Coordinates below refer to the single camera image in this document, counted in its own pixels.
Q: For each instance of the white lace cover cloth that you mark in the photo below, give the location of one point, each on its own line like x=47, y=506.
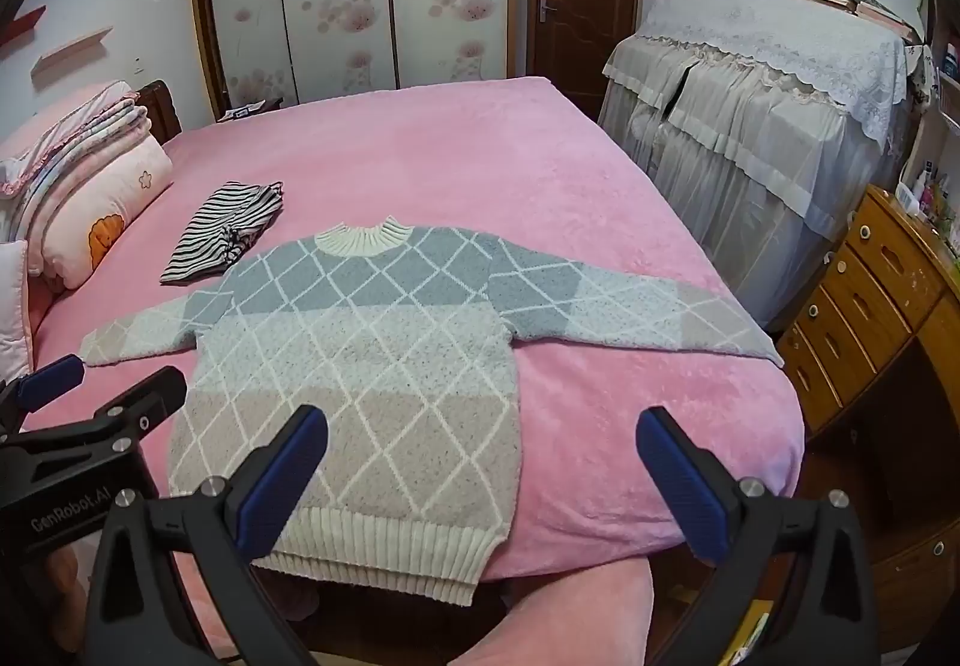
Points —
x=750, y=28

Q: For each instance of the pink bed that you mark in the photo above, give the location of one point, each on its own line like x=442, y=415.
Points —
x=525, y=186

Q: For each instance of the row of small bottles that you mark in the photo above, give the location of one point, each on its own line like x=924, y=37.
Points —
x=934, y=190

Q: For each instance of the dark bedside table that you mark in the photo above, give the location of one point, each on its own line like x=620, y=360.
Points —
x=251, y=111

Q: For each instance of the dark wooden headboard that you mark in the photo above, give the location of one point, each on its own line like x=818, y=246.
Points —
x=161, y=111

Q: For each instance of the grey beige diamond knit sweater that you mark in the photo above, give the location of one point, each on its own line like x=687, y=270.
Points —
x=360, y=366

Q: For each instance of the beige wall shelf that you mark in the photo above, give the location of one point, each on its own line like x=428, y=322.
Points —
x=71, y=47

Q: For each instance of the black white striped garment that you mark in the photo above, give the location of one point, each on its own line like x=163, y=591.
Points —
x=210, y=231

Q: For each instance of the yellow packet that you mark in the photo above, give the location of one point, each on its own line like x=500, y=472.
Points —
x=750, y=628

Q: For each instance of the person's pink clothed leg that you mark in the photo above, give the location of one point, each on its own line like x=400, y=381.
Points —
x=570, y=613

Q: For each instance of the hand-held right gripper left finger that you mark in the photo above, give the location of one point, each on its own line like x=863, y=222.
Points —
x=277, y=486

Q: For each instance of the folded pastel striped quilt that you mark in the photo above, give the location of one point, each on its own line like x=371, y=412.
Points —
x=97, y=137

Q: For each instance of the small pink quilted pillow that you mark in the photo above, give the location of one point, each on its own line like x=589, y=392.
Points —
x=13, y=306

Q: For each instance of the wooden desk with drawers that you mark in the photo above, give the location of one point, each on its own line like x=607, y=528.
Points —
x=892, y=291

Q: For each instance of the beige pleated furniture cover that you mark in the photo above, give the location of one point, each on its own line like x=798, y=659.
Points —
x=720, y=171

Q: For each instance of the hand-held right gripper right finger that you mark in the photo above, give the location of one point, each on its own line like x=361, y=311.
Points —
x=686, y=486

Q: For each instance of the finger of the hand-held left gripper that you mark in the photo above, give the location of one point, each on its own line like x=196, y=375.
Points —
x=150, y=392
x=52, y=381

